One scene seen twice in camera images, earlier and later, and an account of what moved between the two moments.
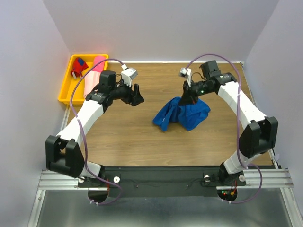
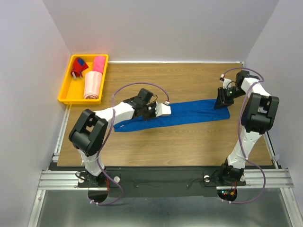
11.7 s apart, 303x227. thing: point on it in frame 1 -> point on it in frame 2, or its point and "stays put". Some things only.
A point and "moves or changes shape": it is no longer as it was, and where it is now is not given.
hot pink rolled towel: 100,66 stays put
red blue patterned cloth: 78,65 stays put
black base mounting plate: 160,181 stays put
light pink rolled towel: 91,81 stays put
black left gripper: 133,98 -> 153,115
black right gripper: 186,99 -> 221,101
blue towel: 189,116 moves or changes shape
